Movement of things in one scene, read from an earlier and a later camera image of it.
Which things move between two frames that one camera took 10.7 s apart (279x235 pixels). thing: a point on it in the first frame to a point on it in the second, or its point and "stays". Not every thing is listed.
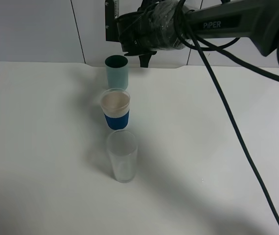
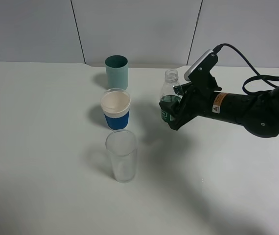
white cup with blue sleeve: x=115 y=103 stays
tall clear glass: x=122 y=146 stays
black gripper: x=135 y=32 to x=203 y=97
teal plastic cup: x=117 y=71 stays
